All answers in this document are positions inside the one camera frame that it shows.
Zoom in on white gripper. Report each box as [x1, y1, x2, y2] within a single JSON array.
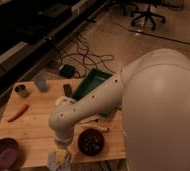
[[54, 137, 72, 164]]

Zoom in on grey blue towel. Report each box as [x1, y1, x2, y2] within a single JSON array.
[[47, 150, 71, 171]]

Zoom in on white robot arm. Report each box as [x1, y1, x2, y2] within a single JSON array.
[[49, 49, 190, 171]]

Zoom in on dark brown bowl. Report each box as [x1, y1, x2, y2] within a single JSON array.
[[78, 129, 105, 156]]

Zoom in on wooden spoon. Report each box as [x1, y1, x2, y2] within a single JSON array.
[[78, 116, 110, 132]]

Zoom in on wooden table board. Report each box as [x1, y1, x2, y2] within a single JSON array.
[[0, 79, 126, 168]]

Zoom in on white paper cup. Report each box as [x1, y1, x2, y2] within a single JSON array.
[[55, 96, 71, 106]]

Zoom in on orange carrot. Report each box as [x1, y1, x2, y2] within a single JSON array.
[[8, 104, 29, 122]]

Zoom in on dark rectangular block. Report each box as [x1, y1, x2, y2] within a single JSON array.
[[63, 84, 72, 97]]

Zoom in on small metal can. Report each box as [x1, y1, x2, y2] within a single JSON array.
[[15, 84, 28, 98]]

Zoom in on black power adapter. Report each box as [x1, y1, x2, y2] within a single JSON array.
[[59, 64, 75, 78]]

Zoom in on green tray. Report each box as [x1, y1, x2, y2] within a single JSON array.
[[70, 67, 120, 118]]

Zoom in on black office chair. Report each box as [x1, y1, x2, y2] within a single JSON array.
[[131, 0, 166, 31]]

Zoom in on black floor cables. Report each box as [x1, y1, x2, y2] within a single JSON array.
[[49, 33, 121, 79]]

